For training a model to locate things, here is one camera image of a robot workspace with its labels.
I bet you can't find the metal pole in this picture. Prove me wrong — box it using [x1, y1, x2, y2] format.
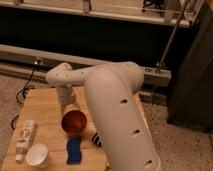
[155, 0, 190, 73]

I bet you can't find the black cable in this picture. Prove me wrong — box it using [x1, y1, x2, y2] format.
[10, 59, 43, 131]

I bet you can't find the blue sponge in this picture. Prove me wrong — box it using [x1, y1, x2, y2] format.
[66, 139, 82, 164]

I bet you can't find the black white striped eraser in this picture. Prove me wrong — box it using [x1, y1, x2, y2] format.
[92, 133, 101, 147]

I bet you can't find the white plastic bottle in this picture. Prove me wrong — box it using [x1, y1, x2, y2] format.
[15, 120, 38, 163]

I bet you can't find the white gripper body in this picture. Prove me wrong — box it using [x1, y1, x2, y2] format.
[57, 86, 76, 106]

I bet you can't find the white paper cup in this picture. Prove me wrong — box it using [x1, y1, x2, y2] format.
[26, 144, 49, 168]

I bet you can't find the orange ceramic bowl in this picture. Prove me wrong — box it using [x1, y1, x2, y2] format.
[61, 110, 87, 136]

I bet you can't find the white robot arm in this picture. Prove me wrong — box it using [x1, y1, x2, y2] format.
[46, 62, 163, 171]

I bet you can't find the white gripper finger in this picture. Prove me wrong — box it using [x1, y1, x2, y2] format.
[60, 105, 67, 116]
[72, 102, 80, 110]

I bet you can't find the dark cabinet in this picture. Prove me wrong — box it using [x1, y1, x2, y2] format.
[167, 3, 213, 129]

